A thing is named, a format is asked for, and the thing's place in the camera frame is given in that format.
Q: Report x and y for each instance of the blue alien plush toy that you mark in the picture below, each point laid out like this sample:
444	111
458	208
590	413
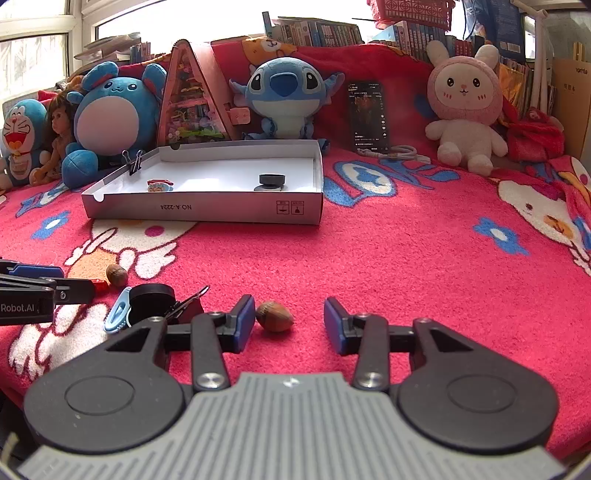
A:
284	92

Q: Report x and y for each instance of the white cardboard box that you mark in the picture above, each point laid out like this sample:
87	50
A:
217	170

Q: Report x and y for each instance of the red plastic clip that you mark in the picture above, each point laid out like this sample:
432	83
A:
100	285

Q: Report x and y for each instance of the black round hinged case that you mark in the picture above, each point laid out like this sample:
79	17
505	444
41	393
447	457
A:
150	295

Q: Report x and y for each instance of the pink bunny plush toy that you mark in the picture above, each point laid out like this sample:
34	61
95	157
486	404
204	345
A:
464	87

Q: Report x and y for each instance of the brown nut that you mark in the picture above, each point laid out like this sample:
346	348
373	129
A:
275	317
116	274

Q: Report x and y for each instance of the black round disc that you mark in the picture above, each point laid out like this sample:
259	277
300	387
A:
271	178

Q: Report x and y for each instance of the red plastic basket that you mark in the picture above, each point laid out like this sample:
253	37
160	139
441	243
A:
411	11

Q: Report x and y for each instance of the brown cardboard box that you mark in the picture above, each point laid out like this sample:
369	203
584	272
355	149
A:
575	106

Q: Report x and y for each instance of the blue mouse plush toy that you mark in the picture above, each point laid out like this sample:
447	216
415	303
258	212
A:
108	120

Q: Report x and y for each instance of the small pink box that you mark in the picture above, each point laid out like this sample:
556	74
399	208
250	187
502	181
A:
240	115

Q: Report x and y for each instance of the window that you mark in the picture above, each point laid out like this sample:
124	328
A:
32	60

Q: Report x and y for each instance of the light blue plastic clip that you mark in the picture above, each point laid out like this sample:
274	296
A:
117	311

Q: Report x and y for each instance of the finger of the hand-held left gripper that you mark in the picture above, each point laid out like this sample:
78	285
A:
32	270
74	290

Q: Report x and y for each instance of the red cloth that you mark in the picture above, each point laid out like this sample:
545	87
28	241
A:
535	138

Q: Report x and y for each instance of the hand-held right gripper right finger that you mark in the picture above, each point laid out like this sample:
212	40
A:
334	325

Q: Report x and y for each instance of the large black binder clip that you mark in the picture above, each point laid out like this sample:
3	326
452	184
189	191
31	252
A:
189	307

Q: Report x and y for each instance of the blue robot cat plush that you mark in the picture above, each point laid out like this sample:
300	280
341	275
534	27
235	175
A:
21	134

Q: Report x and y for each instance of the triangular pink dollhouse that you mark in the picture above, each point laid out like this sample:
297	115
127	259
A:
189	110

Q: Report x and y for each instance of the small cartoon figure charm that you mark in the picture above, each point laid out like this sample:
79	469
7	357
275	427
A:
159	185

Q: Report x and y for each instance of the small black binder clip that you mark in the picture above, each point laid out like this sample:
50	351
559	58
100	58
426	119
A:
135	166

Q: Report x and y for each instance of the brown-haired doll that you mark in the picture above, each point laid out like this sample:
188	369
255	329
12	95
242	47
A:
60	134

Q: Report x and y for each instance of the white metal frame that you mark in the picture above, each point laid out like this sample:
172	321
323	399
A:
540	69

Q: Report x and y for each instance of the black smartphone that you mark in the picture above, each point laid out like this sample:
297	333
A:
369	115

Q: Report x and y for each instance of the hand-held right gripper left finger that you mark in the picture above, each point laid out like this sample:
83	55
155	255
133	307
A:
242	323

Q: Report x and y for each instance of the black round cap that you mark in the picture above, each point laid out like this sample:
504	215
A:
268	188

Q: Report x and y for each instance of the row of books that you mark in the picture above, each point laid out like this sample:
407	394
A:
323	32

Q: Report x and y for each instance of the dark blue box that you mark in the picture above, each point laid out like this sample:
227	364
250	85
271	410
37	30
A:
503	27

